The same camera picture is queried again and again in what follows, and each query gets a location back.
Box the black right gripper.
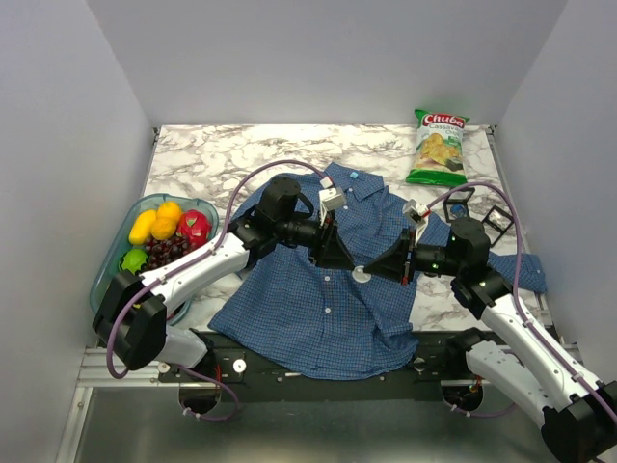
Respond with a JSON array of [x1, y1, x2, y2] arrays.
[[364, 226, 464, 285]]

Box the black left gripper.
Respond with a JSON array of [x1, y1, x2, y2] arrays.
[[275, 209, 356, 272]]

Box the blue checked shirt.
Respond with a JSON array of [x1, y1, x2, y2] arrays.
[[207, 161, 550, 381]]

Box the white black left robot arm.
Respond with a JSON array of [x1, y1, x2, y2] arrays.
[[93, 177, 355, 381]]

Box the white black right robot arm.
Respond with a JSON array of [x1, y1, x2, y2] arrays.
[[363, 217, 616, 462]]

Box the black box with blue brooch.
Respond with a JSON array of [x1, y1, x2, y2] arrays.
[[443, 187, 475, 224]]

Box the black box with gold brooch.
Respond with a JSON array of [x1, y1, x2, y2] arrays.
[[481, 205, 514, 248]]

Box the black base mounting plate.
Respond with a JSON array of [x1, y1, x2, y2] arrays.
[[156, 331, 483, 403]]

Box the green cassava chips bag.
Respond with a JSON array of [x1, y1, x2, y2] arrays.
[[406, 108, 469, 187]]

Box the orange fruit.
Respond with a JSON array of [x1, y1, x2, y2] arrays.
[[150, 217, 177, 241], [156, 201, 183, 224]]

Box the dark purple grapes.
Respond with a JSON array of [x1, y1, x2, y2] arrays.
[[142, 235, 194, 271]]

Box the yellow mango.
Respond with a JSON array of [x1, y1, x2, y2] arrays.
[[128, 209, 157, 246]]

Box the teal plastic fruit basket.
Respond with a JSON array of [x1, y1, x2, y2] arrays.
[[90, 193, 219, 313]]

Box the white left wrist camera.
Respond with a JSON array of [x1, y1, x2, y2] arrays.
[[318, 177, 346, 219]]

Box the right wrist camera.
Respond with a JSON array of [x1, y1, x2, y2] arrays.
[[402, 199, 431, 244]]

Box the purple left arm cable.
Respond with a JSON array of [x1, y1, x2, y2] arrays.
[[106, 159, 334, 422]]

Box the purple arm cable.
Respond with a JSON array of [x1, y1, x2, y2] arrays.
[[106, 159, 334, 422], [416, 180, 617, 419]]

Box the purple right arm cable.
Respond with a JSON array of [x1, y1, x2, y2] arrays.
[[416, 180, 617, 419]]

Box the aluminium frame rail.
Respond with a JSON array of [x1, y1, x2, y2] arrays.
[[76, 346, 170, 388]]

